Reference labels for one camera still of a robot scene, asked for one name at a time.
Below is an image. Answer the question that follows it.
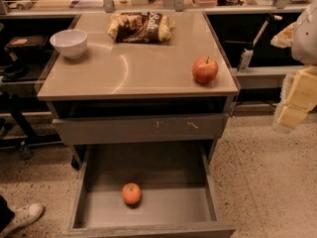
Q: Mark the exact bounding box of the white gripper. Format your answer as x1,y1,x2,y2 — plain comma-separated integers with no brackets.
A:
270,0,317,133

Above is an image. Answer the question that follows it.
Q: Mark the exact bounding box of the orange fruit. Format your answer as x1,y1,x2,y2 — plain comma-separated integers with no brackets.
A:
122,182,142,205

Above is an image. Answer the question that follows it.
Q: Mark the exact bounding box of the open middle drawer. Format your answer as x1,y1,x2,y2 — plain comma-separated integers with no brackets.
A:
63,142,235,238

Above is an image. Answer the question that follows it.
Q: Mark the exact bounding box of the grey drawer cabinet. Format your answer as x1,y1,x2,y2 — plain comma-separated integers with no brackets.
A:
38,12,239,163

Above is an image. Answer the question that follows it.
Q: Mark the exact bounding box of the closed top drawer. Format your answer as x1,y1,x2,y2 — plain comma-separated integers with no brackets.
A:
53,114,228,145

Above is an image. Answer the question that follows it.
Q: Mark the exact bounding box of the white bottle with nozzle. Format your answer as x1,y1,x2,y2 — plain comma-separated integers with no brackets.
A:
237,14,282,72

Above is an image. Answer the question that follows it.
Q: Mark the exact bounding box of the red apple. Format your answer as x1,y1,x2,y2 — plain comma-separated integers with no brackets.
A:
192,57,218,84

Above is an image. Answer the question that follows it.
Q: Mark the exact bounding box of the brown snack bag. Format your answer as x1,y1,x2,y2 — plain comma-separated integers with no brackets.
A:
106,12,174,44

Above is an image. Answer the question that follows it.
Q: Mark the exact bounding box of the white ceramic bowl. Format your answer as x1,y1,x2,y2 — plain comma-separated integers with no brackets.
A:
50,29,87,59

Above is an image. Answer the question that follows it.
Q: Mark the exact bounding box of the white sneaker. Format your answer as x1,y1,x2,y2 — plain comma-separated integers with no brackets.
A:
0,203,45,238

